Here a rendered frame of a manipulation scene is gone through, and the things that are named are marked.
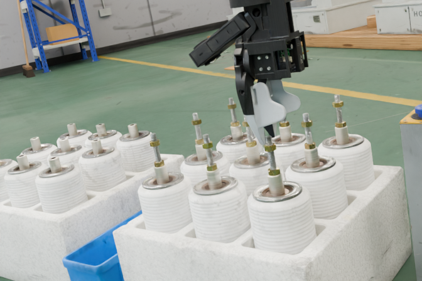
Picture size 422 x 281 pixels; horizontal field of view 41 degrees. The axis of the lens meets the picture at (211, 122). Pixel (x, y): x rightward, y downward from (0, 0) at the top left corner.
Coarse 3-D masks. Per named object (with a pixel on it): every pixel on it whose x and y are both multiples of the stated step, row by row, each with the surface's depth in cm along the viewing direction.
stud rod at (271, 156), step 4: (268, 136) 83; (268, 140) 82; (268, 144) 83; (272, 144) 83; (268, 152) 83; (272, 152) 83; (268, 156) 83; (272, 156) 83; (272, 160) 83; (272, 164) 83; (272, 168) 83; (276, 168) 84
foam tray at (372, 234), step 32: (352, 192) 98; (384, 192) 98; (128, 224) 102; (192, 224) 97; (320, 224) 88; (352, 224) 88; (384, 224) 98; (128, 256) 99; (160, 256) 94; (192, 256) 89; (224, 256) 85; (256, 256) 82; (288, 256) 80; (320, 256) 79; (352, 256) 88; (384, 256) 98
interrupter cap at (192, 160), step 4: (212, 152) 110; (216, 152) 110; (220, 152) 109; (188, 156) 110; (192, 156) 110; (196, 156) 110; (216, 156) 107; (220, 156) 107; (188, 160) 108; (192, 160) 108; (196, 160) 108; (216, 160) 105; (188, 164) 106; (192, 164) 105; (196, 164) 105; (200, 164) 105; (204, 164) 105
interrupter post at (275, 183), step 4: (280, 172) 84; (268, 176) 84; (272, 176) 83; (276, 176) 83; (280, 176) 83; (268, 180) 84; (272, 180) 83; (276, 180) 83; (280, 180) 83; (272, 184) 83; (276, 184) 83; (280, 184) 83; (272, 188) 84; (276, 188) 83; (280, 188) 84; (272, 192) 84; (276, 192) 84; (280, 192) 84
